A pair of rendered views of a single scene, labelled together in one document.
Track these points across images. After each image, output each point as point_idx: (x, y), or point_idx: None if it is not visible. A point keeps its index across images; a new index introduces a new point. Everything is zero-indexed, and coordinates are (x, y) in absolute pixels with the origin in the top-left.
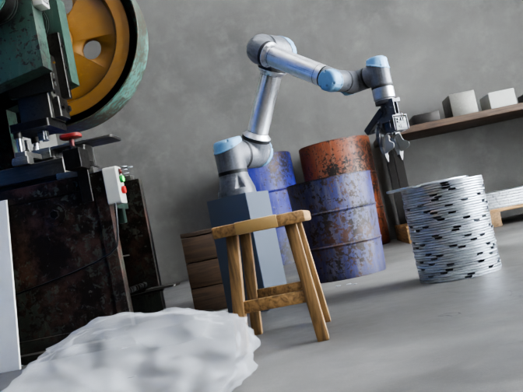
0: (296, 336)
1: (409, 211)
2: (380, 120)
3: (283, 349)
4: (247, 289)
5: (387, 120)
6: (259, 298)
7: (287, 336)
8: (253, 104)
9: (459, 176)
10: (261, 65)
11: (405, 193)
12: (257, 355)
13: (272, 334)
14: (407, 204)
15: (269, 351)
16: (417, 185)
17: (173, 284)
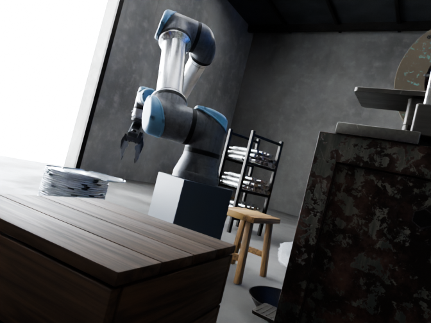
0: (231, 270)
1: (102, 196)
2: (142, 133)
3: (249, 268)
4: (247, 255)
5: (142, 136)
6: (256, 249)
7: (233, 272)
8: (183, 70)
9: (99, 173)
10: (204, 65)
11: (104, 181)
12: (259, 272)
13: (233, 277)
14: (101, 190)
15: (254, 270)
16: (107, 177)
17: (267, 304)
